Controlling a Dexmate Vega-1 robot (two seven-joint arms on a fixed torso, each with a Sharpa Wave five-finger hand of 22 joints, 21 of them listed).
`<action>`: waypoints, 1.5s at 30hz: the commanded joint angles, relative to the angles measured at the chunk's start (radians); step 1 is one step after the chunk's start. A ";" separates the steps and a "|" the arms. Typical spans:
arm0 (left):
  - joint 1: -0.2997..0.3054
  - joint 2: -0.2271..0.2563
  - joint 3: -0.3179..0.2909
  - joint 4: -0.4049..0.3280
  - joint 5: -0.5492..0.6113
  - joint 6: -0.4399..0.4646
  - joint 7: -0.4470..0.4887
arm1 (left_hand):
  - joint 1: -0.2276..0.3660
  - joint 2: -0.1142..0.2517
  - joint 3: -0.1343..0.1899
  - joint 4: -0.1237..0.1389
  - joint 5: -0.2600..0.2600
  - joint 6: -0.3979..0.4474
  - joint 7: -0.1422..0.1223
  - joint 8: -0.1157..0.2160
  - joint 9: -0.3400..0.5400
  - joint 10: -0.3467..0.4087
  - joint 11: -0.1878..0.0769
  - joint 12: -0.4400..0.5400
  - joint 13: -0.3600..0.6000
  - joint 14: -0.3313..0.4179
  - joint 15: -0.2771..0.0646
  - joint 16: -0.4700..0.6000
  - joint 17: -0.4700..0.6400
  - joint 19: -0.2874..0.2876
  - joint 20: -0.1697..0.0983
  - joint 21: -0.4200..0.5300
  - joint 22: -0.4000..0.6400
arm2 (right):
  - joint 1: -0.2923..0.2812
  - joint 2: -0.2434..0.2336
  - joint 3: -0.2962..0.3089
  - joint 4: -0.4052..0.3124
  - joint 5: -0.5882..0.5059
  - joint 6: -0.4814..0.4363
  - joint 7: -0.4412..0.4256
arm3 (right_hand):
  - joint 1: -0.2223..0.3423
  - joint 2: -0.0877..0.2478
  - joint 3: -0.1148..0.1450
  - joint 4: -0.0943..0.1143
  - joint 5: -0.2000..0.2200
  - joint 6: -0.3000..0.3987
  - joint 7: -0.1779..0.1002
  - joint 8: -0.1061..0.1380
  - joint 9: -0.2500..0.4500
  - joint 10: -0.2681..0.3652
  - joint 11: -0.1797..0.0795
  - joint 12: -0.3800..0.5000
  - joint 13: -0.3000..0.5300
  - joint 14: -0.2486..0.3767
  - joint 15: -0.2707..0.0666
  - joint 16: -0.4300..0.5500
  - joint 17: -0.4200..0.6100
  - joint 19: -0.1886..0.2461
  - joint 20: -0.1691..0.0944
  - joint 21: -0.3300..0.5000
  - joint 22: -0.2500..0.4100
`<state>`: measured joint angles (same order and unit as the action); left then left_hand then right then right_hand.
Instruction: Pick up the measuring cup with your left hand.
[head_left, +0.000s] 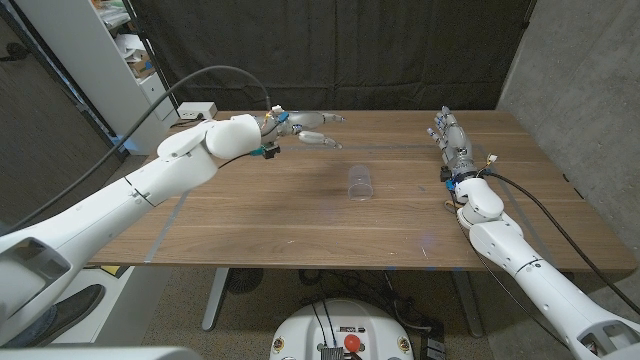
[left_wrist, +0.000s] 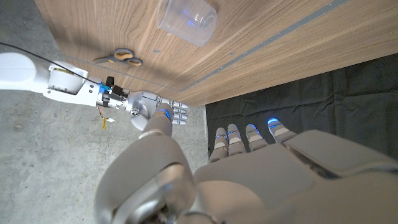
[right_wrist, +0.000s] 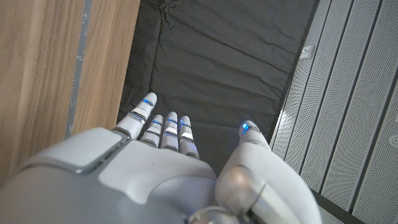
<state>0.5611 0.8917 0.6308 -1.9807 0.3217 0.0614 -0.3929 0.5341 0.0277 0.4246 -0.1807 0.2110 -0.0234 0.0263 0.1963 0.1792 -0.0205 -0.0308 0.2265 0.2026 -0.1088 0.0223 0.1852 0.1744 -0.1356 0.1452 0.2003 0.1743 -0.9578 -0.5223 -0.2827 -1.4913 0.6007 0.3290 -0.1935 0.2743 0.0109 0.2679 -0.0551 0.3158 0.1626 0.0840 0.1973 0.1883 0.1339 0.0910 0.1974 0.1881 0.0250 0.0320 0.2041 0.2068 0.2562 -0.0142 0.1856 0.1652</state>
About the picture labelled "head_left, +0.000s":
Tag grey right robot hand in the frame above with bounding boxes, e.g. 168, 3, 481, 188
426, 105, 479, 180

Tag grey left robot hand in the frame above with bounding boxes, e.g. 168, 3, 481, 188
259, 110, 346, 150

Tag clear plastic measuring cup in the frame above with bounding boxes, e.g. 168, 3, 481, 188
347, 164, 375, 202

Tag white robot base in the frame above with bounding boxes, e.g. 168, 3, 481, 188
269, 298, 415, 360

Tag black fabric backdrop curtain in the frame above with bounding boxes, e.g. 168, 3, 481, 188
128, 0, 534, 112

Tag white power strip box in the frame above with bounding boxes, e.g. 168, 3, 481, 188
177, 101, 219, 121

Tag grey metal table leg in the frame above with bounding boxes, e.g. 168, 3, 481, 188
201, 267, 231, 332
451, 270, 485, 339

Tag black backdrop stand pole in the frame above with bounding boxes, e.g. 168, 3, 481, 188
122, 0, 179, 114

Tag black round floor device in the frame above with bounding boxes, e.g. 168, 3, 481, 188
227, 268, 265, 295

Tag cardboard box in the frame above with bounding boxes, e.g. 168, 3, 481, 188
127, 49, 156, 79

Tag grey tape strip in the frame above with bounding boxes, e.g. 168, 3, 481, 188
143, 189, 192, 265

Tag white shelf cabinet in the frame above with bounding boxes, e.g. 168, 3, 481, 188
14, 0, 180, 156

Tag dark wooden door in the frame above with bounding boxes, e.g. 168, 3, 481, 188
0, 4, 124, 226

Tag dark person's shoe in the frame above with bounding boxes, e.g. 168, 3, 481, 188
2, 283, 106, 349

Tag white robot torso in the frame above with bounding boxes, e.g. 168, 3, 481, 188
0, 347, 201, 360

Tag blue jeans leg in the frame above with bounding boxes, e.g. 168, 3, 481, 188
2, 305, 59, 349

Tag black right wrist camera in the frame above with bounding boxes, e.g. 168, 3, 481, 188
439, 165, 459, 192

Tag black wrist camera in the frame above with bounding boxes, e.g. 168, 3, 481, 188
249, 142, 281, 160
439, 165, 459, 192

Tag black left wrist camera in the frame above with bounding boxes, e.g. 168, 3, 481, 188
249, 142, 281, 160

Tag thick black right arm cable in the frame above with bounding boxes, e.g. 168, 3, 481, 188
482, 171, 640, 316

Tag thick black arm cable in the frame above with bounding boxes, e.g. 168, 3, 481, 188
0, 64, 274, 236
482, 171, 640, 316

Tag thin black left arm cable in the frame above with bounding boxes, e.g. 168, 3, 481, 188
217, 152, 254, 169

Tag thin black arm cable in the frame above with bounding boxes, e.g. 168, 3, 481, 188
449, 192, 571, 351
217, 152, 254, 169

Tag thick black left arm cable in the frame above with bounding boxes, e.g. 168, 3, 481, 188
0, 64, 274, 236

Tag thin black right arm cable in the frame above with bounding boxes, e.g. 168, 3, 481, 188
449, 192, 571, 351

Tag black floor cables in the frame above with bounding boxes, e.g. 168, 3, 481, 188
299, 269, 446, 341

